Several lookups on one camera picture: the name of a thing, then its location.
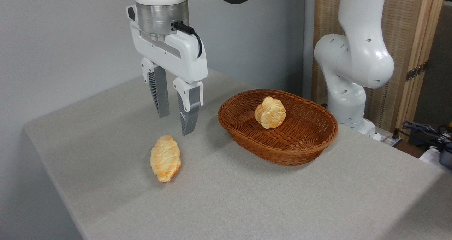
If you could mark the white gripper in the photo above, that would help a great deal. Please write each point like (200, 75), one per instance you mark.
(176, 58)

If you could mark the long golden bread roll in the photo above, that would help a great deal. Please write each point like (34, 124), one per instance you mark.
(165, 158)

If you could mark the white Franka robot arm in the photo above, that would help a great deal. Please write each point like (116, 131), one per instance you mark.
(356, 56)

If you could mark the round golden bread bun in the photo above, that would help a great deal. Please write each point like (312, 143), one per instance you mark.
(270, 112)

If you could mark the brown wicker basket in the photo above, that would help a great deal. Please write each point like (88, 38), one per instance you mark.
(282, 144)

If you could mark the grey tablecloth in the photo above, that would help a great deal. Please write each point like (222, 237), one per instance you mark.
(247, 197)

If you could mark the white power strip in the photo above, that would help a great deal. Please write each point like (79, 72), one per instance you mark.
(388, 139)

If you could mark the metal screen hinge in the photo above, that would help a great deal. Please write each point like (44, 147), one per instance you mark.
(416, 71)

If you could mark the wooden rattan folding screen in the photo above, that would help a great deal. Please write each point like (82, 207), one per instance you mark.
(406, 21)

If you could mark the blue grey device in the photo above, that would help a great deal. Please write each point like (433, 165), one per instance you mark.
(446, 158)

